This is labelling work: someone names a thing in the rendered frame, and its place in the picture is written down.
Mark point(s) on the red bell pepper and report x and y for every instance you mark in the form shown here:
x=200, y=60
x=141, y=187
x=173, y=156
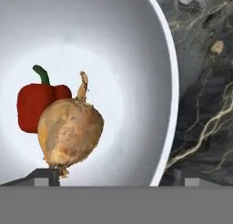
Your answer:
x=32, y=107

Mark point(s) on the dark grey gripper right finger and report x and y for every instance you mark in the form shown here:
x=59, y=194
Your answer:
x=188, y=180

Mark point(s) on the brown onion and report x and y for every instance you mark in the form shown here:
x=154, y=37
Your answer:
x=69, y=132

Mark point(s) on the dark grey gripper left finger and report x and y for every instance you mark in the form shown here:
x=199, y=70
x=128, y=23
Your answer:
x=42, y=176

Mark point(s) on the white bowl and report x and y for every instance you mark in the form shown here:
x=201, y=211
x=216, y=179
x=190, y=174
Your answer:
x=127, y=51

